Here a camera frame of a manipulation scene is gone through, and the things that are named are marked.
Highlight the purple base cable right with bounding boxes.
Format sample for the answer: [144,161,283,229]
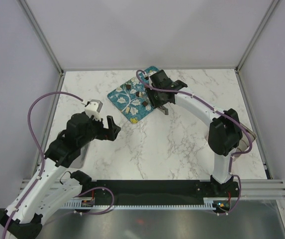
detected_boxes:
[215,174,244,216]

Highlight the metal tongs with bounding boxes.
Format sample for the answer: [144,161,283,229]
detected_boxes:
[158,105,169,116]

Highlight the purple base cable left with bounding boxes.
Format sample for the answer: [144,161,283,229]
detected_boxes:
[71,187,115,216]

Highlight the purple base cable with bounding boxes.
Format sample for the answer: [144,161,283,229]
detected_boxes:
[215,174,244,216]
[71,187,115,216]

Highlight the pink chocolate box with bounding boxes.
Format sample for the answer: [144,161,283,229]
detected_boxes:
[233,135,249,161]

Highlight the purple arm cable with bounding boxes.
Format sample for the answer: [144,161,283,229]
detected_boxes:
[1,92,86,239]
[135,69,254,200]

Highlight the white slotted cable duct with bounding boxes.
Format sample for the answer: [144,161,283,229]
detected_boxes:
[60,198,239,210]

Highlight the aluminium frame post right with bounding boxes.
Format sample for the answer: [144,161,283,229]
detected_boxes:
[235,0,281,73]

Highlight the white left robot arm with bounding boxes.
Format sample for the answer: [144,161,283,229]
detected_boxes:
[0,112,121,239]

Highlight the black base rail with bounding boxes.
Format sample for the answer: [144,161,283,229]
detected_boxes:
[82,180,239,205]

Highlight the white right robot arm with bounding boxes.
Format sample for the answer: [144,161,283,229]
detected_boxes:
[143,70,243,197]

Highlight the brown white block chocolate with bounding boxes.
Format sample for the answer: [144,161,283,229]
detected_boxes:
[136,91,144,98]

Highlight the aluminium frame post left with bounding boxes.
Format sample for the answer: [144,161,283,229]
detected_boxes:
[17,0,65,75]

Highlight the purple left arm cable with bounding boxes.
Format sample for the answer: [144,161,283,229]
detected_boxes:
[1,92,86,239]

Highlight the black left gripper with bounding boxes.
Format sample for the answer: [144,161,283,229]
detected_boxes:
[79,113,121,147]

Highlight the teal floral tray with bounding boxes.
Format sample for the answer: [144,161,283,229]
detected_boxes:
[107,66,159,124]

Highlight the aluminium frame post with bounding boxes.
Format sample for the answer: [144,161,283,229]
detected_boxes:
[17,0,65,75]
[235,0,281,73]

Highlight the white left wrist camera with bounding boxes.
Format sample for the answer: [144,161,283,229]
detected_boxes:
[85,100,103,121]

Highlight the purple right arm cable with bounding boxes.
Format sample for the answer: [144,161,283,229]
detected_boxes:
[135,69,254,200]

